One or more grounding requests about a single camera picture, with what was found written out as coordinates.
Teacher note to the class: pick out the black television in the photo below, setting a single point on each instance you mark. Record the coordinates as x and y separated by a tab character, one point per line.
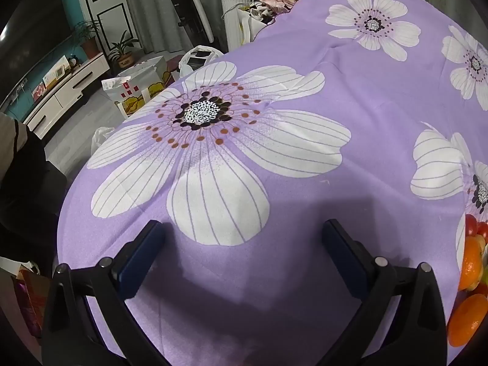
38	26

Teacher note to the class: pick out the desk calendar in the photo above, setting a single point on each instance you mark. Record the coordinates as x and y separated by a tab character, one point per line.
55	72

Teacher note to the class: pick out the pile of patterned clothes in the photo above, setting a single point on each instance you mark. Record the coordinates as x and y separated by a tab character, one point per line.
263	13

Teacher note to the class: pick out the dark upholstered seat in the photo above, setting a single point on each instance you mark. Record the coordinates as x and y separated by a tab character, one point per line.
23	183

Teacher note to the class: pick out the white tower appliance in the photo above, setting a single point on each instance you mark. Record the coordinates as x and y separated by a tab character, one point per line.
232	7

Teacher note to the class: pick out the orange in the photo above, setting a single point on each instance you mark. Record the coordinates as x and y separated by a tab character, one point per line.
472	267
463	324

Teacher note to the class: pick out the red paper bag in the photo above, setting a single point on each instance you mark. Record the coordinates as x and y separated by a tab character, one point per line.
28	297

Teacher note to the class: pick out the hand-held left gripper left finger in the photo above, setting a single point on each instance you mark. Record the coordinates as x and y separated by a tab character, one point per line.
141	259

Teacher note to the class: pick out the grey curtain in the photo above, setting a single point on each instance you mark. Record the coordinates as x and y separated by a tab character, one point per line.
152	7

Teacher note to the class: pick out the white television cabinet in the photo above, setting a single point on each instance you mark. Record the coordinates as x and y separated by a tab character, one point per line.
64	91

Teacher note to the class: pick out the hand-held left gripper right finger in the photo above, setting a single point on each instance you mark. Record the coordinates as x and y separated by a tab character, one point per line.
343	259

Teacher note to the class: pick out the purple floral cloth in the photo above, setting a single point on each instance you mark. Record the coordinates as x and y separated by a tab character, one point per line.
305	183

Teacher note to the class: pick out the potted plant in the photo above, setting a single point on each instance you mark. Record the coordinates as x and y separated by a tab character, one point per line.
89	40
122	51

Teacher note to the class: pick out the white plastic bag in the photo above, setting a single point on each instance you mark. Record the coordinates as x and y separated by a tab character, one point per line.
100	137
198	59

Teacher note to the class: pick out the printed cardboard box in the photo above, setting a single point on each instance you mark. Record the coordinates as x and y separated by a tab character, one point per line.
141	84

